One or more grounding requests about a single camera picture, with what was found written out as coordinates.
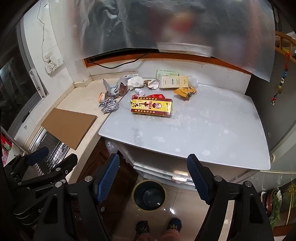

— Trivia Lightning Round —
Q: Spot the white power strip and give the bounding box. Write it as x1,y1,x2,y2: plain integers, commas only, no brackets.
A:
44,52,64,76

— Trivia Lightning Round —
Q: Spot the silver foil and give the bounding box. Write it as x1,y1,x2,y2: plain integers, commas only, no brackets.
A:
98,98,121,114

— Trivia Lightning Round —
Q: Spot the round dark trash bin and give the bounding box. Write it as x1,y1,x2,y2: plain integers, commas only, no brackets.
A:
132,179,167,212

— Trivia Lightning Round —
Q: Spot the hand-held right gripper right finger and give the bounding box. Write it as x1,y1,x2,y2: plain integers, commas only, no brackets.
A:
187,153,274,241

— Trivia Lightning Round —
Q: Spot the black power cable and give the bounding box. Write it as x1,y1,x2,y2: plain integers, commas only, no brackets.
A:
89,52,151,69

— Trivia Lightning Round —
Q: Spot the yellow snack wrapper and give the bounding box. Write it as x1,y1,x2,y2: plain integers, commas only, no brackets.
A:
173,87,197,99

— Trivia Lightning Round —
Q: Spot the torn silver packet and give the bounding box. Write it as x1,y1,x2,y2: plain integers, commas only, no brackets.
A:
102,78,129,98

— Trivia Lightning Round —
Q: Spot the potted green plant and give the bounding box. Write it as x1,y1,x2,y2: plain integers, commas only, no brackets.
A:
260,188,284,227

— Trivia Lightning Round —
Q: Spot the wooden shelf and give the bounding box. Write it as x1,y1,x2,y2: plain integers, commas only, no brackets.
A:
275,31,296,62

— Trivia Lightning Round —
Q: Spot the brown cardboard sheet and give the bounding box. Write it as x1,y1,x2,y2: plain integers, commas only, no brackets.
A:
41,108,98,151

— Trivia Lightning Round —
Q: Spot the white tissue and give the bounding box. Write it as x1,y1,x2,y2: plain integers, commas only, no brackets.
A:
127,76,144,90

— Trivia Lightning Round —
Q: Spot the brown wooden window frame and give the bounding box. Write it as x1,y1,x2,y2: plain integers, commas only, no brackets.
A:
84,51,252,75

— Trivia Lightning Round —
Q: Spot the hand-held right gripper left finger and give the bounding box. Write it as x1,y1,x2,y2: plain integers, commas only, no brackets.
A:
33,153,120,241

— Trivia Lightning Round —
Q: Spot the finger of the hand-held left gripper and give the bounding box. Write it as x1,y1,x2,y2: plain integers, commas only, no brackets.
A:
4,147,50,184
17,153,78,197

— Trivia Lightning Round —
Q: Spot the white paper cup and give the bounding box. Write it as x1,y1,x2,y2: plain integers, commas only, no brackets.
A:
143,79,160,90

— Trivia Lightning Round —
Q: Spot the white ribbed cabinet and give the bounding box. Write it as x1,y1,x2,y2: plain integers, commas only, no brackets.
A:
116,139,232,190

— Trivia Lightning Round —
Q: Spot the white power cable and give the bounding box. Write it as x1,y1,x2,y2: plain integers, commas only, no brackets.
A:
37,0,50,64

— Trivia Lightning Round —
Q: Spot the red and pink packet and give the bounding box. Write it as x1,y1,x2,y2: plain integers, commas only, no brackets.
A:
1,136,13,151

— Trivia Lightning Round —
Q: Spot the red and gold box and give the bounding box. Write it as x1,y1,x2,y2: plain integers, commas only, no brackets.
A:
130,97,173,117

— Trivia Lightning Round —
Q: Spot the metal faucet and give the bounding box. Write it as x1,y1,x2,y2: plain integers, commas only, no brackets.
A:
1,126,30,156

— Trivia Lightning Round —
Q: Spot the clear hanging plastic bag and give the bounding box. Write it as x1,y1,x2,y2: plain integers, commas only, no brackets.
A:
105,138,122,154

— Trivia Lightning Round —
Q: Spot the stainless steel sink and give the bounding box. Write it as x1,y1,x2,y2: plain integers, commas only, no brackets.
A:
30,127,71,176

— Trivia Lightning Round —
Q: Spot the hanging bead ornament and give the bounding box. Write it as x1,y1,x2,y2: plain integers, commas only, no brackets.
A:
271,53,292,106

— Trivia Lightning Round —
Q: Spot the white and yellow box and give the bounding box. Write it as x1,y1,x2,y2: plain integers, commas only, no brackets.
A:
160,75,190,89

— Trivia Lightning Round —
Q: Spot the green and white box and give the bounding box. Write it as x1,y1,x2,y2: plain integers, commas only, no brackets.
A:
156,69,179,80

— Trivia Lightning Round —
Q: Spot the dark glass window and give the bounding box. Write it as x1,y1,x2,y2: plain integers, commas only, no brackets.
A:
0,19,50,130

